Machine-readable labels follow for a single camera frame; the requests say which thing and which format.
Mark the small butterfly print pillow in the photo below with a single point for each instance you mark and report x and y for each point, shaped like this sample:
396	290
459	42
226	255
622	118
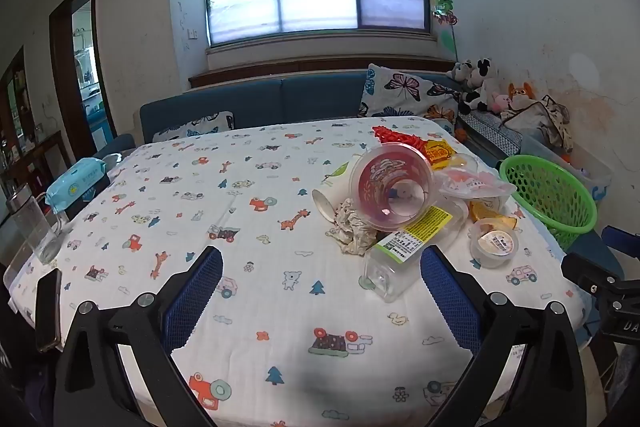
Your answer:
200	124

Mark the pink plush toy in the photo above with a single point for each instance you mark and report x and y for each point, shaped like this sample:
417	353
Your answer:
500	101

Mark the small clear jelly cup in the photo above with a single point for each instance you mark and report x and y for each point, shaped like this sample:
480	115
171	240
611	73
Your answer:
492	242

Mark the wooden window ledge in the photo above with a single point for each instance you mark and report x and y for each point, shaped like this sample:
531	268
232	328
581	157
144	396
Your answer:
280	72

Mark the orange fox plush toy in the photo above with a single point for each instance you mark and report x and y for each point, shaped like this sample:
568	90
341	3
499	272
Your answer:
521	91

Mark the crumpled tissue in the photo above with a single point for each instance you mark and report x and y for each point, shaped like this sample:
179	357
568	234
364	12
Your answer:
352	227

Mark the crumpled cloth pile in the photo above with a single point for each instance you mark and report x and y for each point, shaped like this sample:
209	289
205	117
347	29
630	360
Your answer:
540	119

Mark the orange wrapper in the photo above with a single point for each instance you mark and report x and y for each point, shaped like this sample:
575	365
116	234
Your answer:
482	212

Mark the white paper cup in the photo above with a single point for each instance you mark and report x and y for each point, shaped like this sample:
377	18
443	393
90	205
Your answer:
332	199

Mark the clear glass pitcher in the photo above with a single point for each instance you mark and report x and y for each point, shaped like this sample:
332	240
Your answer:
35	232

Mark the clear plastic bag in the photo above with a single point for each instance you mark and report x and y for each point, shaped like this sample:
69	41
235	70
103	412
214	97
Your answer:
470	184

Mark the blue sofa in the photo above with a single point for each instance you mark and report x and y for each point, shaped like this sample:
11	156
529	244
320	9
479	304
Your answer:
310	99

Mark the black smartphone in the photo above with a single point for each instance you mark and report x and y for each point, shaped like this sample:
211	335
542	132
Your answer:
47	312

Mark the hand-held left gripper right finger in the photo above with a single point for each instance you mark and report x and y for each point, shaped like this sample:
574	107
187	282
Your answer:
450	297

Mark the colourful pinwheel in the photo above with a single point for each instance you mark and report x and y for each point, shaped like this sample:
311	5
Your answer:
444	12

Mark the printed white tablecloth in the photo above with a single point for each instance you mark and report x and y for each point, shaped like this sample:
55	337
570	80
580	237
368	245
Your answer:
300	307

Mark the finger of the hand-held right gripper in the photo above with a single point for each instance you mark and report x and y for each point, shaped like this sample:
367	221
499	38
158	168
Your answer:
612	249
585	269

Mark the blue wet wipes pack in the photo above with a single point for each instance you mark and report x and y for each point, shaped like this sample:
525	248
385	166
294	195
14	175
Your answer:
75	184

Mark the large butterfly print pillow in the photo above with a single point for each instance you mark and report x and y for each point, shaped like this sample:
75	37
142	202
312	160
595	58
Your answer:
400	92

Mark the clear storage box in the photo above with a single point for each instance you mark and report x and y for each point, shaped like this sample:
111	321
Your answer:
590	172

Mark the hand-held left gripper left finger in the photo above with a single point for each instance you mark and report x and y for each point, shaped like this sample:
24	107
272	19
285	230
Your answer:
195	297

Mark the black white plush toy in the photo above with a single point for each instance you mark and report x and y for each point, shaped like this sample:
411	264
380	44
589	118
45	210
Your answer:
480	87
462	71

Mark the green plastic basket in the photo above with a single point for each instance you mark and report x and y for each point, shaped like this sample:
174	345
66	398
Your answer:
575	217

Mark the clear cup with red print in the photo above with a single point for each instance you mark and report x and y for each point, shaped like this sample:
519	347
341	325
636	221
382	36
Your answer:
390	187

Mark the yellow snack packet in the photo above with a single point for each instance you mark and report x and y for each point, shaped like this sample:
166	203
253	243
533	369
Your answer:
437	154

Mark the striped grey cushion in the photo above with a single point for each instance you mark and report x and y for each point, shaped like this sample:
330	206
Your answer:
487	132

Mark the clear plastic bottle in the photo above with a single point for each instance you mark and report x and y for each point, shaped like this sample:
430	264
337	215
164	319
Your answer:
395	267

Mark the red foam net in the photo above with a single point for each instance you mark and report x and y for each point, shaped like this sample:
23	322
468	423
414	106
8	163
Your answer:
400	138

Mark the dark wooden cabinet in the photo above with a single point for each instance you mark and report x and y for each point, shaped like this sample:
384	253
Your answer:
22	127

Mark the brown door frame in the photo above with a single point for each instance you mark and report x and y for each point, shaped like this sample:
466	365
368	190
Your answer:
60	72

